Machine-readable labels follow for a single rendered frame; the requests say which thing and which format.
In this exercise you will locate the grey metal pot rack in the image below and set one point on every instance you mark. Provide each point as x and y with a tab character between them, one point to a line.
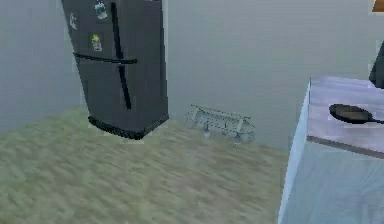
220	122

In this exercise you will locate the dark grey fridge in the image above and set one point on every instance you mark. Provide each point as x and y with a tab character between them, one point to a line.
143	83

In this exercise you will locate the yellow and white fridge magnet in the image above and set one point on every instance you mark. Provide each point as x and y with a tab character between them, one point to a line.
96	42

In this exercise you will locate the white fridge magnet note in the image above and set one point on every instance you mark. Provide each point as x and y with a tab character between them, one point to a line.
73	21
100	10

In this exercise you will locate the pale blue kitchen counter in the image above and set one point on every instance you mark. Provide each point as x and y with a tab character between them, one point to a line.
336	173

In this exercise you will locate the black frying pan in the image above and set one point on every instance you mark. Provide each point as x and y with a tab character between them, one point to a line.
350	113

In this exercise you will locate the dark grey appliance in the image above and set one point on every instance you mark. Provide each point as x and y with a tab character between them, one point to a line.
379	68

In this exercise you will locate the brown wooden wall cupboard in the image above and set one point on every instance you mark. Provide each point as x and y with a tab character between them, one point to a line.
379	5

